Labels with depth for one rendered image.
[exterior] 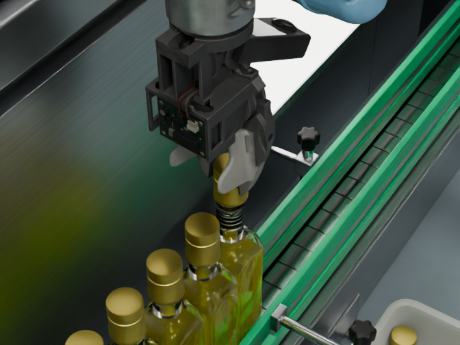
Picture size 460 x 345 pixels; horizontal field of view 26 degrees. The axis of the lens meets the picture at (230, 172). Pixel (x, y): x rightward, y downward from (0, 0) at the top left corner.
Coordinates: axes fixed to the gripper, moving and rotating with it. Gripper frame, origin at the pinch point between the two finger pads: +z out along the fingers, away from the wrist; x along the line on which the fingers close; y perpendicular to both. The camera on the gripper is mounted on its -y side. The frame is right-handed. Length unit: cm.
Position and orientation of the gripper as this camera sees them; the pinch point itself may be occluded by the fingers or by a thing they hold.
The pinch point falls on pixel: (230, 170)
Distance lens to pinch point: 98.3
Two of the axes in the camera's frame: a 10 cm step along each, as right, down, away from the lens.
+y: -6.2, 5.6, -5.5
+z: 0.1, 7.1, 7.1
